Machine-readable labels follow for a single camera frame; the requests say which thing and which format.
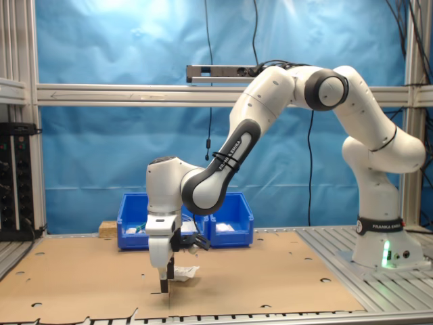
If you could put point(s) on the aluminium frame post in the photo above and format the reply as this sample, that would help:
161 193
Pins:
411 203
20 40

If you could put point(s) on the short aluminium shelf beam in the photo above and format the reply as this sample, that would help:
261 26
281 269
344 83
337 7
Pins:
11 91

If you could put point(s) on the blue bin with masks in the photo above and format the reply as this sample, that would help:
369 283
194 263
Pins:
202 226

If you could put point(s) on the clear cotton pad packet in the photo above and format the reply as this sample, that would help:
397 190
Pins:
225 227

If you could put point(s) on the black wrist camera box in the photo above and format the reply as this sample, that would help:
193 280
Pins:
189 240

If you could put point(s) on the brown cardboard sheet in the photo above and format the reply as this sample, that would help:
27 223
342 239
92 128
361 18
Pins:
84 277

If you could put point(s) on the blue bin with cotton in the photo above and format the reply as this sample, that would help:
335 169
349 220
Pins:
233 240

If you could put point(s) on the loose green tube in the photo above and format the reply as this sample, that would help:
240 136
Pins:
141 228

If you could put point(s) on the white printed cotton packet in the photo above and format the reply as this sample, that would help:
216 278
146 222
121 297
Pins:
186 272

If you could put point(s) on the black socket rack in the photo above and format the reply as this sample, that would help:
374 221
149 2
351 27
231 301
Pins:
17 186

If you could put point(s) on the grey power strip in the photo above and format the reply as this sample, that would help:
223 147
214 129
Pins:
220 71

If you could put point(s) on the white printed flat packet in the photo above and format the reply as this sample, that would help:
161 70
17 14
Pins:
131 231

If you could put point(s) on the blue bin with tubes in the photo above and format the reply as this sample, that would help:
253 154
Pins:
132 210

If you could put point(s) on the horizontal aluminium beam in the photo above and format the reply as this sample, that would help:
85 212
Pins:
101 94

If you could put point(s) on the chipboard wood block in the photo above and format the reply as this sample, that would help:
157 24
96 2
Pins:
108 229

